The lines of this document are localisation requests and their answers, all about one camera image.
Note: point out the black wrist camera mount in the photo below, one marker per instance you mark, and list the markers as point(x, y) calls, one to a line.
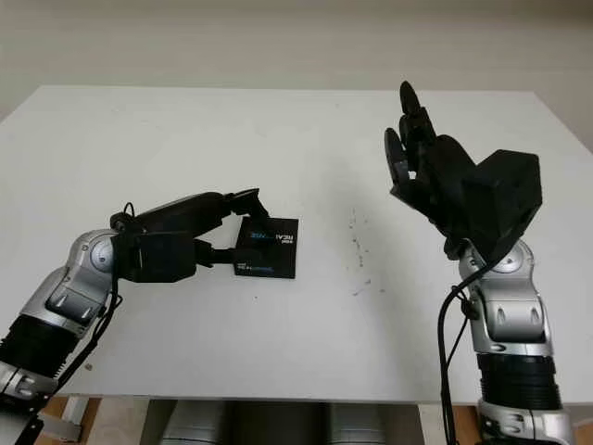
point(157, 257)
point(505, 199)

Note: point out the white table leg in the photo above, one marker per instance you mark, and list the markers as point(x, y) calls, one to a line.
point(74, 417)

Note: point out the black RealSense box lid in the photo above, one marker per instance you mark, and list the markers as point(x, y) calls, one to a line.
point(273, 245)

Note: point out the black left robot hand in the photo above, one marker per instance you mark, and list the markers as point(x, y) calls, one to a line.
point(185, 213)

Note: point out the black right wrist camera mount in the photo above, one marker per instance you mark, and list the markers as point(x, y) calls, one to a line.
point(505, 199)

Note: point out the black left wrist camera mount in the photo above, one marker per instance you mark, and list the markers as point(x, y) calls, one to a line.
point(157, 257)

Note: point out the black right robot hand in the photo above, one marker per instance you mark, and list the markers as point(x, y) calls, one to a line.
point(440, 176)

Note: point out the grey robot torso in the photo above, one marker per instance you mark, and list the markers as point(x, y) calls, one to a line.
point(278, 424)

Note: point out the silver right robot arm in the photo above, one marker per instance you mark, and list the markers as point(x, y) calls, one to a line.
point(509, 315)

